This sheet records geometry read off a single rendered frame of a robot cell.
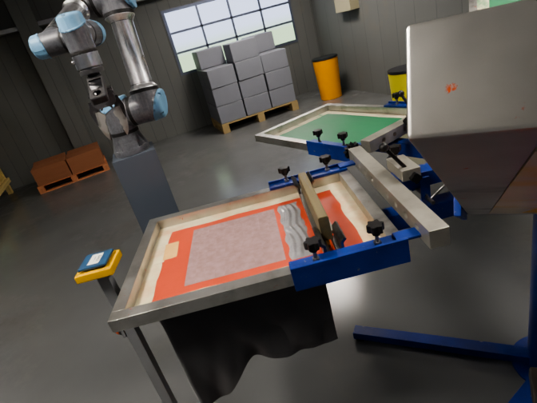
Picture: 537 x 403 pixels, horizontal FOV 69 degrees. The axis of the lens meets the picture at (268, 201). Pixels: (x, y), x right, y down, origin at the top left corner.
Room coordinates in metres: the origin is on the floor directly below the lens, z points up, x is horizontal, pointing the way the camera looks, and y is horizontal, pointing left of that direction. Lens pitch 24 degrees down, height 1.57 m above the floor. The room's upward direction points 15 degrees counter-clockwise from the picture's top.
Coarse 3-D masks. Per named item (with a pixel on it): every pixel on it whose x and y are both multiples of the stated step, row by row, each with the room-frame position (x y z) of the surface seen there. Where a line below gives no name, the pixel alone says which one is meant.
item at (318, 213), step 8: (304, 176) 1.24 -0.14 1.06; (304, 184) 1.18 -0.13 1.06; (304, 192) 1.15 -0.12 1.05; (312, 192) 1.10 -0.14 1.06; (312, 200) 1.05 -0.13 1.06; (312, 208) 1.01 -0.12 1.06; (320, 208) 0.98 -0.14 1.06; (312, 216) 1.06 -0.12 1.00; (320, 216) 0.94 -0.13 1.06; (320, 224) 0.93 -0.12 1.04; (328, 224) 0.93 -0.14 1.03; (320, 232) 0.93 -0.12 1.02; (328, 232) 0.93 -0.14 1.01
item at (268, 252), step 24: (336, 216) 1.10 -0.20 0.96; (264, 240) 1.08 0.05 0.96; (360, 240) 0.93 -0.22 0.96; (168, 264) 1.09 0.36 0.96; (192, 264) 1.05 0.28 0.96; (216, 264) 1.02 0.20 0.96; (240, 264) 0.98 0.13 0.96; (264, 264) 0.95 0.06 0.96; (168, 288) 0.96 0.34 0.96; (192, 288) 0.93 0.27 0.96
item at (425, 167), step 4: (424, 164) 1.12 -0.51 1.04; (420, 168) 1.10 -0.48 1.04; (424, 168) 1.09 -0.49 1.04; (428, 168) 1.09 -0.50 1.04; (424, 172) 1.07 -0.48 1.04; (428, 172) 1.07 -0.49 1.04; (432, 172) 1.07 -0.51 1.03; (424, 176) 1.07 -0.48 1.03; (432, 176) 1.07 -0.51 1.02; (436, 176) 1.07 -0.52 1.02; (400, 180) 1.07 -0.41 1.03; (432, 180) 1.07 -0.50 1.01; (436, 180) 1.07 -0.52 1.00; (440, 180) 1.07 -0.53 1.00; (404, 184) 1.07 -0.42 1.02; (408, 184) 1.07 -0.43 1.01; (412, 184) 1.07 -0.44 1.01; (416, 184) 1.07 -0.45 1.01; (408, 188) 1.07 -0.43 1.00; (412, 188) 1.07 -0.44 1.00; (416, 188) 1.07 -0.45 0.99
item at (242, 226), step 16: (272, 208) 1.29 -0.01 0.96; (336, 208) 1.16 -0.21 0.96; (208, 224) 1.30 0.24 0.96; (224, 224) 1.27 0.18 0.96; (240, 224) 1.23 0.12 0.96; (256, 224) 1.20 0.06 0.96; (272, 224) 1.17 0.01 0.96; (176, 240) 1.25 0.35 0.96; (192, 240) 1.21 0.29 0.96; (208, 240) 1.18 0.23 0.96; (224, 240) 1.15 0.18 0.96; (240, 240) 1.12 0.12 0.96
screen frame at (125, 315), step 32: (256, 192) 1.39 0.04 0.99; (288, 192) 1.36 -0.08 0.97; (352, 192) 1.18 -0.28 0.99; (160, 224) 1.37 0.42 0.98; (384, 224) 0.93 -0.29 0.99; (128, 288) 0.96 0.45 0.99; (224, 288) 0.84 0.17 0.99; (256, 288) 0.82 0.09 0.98; (128, 320) 0.83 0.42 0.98; (160, 320) 0.83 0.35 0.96
